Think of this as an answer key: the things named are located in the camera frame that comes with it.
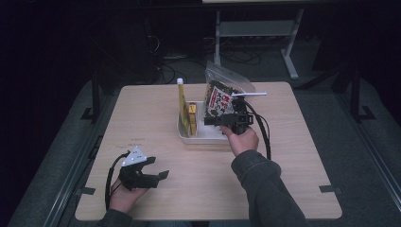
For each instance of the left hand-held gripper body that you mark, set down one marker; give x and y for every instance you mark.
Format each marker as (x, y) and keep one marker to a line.
(135, 176)

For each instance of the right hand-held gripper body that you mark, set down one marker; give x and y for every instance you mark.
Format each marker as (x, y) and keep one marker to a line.
(241, 121)

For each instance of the white plastic bin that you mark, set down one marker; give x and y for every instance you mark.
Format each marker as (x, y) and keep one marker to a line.
(208, 135)

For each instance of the clear seaweed snack bag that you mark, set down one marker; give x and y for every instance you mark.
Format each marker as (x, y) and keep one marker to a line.
(220, 101)

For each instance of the small gold snack packet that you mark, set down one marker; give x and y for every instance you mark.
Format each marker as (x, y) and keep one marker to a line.
(192, 119)

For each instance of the yellow spouted pouch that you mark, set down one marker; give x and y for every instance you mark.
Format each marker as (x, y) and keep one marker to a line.
(183, 107)

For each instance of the person's right hand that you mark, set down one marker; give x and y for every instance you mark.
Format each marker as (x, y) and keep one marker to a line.
(244, 143)

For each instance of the person's left hand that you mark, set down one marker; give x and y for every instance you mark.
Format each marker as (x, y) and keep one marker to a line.
(123, 200)

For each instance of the grey tape strip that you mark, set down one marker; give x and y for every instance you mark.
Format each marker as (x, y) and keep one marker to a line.
(330, 189)
(85, 190)

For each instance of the black metal stand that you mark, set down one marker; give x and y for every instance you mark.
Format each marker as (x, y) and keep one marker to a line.
(356, 94)
(95, 94)

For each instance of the metal floor rail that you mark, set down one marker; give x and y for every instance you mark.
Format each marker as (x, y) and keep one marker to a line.
(72, 176)
(372, 148)

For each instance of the white metal desk frame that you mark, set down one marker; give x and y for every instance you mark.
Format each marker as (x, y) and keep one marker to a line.
(255, 28)

